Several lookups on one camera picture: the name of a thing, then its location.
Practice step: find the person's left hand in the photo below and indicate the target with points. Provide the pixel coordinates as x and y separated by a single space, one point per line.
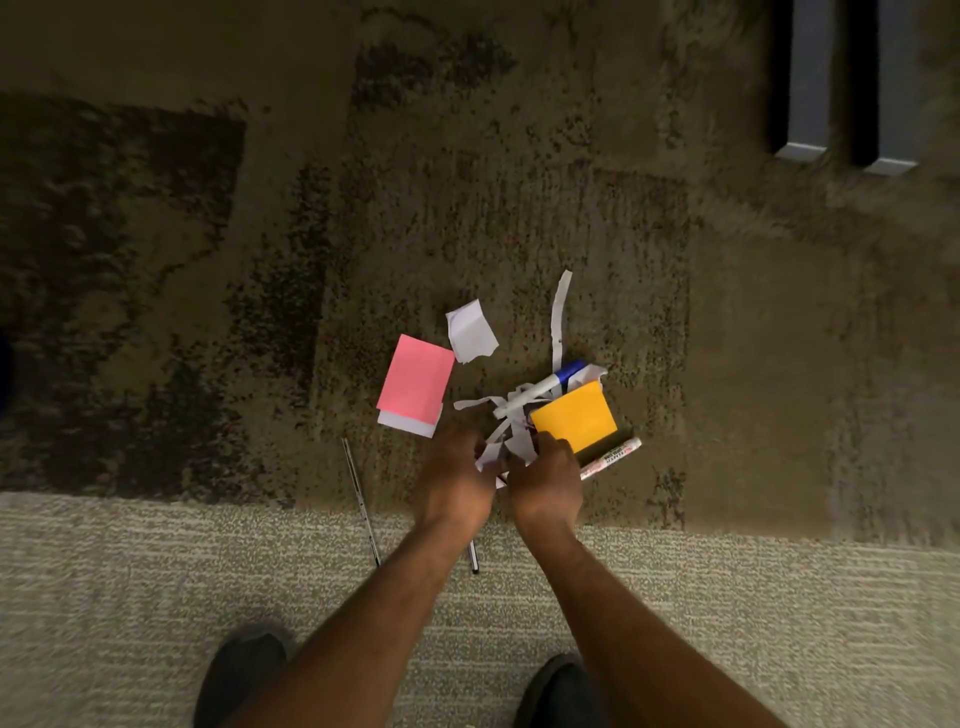
448 487

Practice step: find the person's right hand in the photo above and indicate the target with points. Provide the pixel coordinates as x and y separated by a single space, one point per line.
547 491

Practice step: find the person's right fingers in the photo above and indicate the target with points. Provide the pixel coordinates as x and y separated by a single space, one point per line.
553 447

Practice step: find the person's left fingers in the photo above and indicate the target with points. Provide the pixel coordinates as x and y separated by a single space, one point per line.
463 442

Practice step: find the person's left forearm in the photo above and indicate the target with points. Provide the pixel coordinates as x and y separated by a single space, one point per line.
360 637

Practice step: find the person's right forearm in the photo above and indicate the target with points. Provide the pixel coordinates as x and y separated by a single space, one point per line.
637 645

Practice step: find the orange sticky note pad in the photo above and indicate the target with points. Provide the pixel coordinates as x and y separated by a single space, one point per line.
574 416

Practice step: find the tangled white paper strips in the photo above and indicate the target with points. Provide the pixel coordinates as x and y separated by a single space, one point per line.
517 439

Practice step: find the white paper sheet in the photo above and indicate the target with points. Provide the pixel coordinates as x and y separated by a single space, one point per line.
409 424

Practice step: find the white marker with blue cap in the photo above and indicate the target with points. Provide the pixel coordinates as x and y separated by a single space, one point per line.
536 391

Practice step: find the white marker with red label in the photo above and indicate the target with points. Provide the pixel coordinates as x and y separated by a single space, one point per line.
613 456

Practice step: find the small white paper scrap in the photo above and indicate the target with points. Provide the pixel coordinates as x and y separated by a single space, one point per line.
589 375

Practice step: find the pink sticky note pad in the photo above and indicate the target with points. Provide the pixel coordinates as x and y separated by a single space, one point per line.
416 375

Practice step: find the torn white paper piece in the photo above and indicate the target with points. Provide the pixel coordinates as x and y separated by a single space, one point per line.
472 331

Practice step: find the black and silver pen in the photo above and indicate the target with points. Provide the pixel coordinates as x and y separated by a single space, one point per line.
473 559

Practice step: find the thin silver pen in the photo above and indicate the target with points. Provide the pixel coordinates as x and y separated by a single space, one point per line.
360 499

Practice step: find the long white paper strip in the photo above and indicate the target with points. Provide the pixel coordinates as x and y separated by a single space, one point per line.
559 322

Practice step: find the person's right dark shoe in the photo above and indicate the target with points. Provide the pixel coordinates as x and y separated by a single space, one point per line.
559 694

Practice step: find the person's dark shoe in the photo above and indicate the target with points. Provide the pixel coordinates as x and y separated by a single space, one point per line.
559 694
244 675

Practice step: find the brown patterned rug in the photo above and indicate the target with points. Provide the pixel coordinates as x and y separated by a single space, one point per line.
225 262

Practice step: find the person's left dark shoe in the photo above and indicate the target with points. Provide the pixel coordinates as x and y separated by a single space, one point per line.
244 675

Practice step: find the grey furniture leg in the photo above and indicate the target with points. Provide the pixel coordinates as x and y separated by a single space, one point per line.
808 82
896 90

